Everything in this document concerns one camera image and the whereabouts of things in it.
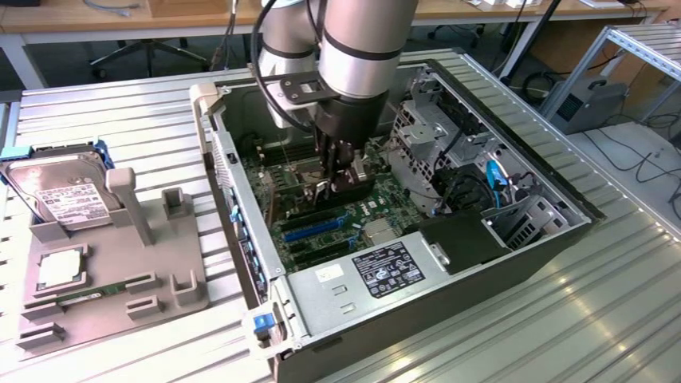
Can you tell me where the silver hard disk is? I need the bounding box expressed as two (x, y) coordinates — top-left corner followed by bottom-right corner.
(0, 157), (114, 232)

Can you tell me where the aluminium profile frame table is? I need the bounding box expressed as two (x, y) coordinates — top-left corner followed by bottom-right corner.
(541, 22), (681, 124)

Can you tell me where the black slanted pole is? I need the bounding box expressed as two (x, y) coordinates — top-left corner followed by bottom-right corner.
(499, 0), (563, 81)

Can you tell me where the wooden desk white frame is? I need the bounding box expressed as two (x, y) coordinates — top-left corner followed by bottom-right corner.
(415, 0), (672, 77)
(0, 0), (326, 91)

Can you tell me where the blue disk wire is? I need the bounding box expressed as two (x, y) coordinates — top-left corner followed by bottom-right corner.
(484, 159), (507, 208)

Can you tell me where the graphics card with metal bracket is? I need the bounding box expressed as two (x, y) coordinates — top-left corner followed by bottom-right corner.
(264, 169), (375, 225)

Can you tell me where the grey equipment box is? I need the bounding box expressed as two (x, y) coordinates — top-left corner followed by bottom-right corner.
(541, 77), (632, 135)

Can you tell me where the thin metal locking lever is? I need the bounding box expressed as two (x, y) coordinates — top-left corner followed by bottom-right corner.
(280, 134), (295, 173)

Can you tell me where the wrist camera with black bracket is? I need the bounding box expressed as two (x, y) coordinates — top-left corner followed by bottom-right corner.
(264, 71), (341, 129)

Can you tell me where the green motherboard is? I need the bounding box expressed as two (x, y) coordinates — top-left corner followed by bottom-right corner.
(239, 133), (431, 274)

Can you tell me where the black office chair base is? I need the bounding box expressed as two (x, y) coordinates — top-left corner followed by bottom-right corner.
(87, 38), (208, 79)

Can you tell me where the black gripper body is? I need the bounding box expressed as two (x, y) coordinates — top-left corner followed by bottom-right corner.
(314, 91), (389, 152)

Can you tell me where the green RAM stick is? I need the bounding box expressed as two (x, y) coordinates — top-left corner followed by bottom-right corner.
(24, 278), (132, 310)

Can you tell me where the thick dark arm cable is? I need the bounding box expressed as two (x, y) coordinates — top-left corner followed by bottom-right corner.
(251, 0), (316, 132)

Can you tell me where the blue disk carrier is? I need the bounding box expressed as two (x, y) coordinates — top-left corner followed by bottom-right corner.
(0, 135), (118, 187)

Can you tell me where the grey parts rack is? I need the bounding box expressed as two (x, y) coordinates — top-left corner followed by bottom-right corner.
(11, 167), (214, 362)

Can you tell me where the silver power supply unit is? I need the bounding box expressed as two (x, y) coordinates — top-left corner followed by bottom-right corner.
(274, 231), (453, 345)

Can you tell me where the open black PC case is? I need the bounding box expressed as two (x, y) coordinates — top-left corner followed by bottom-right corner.
(190, 58), (608, 383)

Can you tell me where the silver CPU chip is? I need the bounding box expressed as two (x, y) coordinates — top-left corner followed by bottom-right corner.
(36, 251), (90, 286)

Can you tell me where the silver chipset heatsink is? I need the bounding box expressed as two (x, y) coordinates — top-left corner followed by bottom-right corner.
(361, 221), (399, 244)

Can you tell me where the silver metal disk bay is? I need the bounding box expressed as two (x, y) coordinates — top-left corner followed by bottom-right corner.
(388, 97), (483, 219)

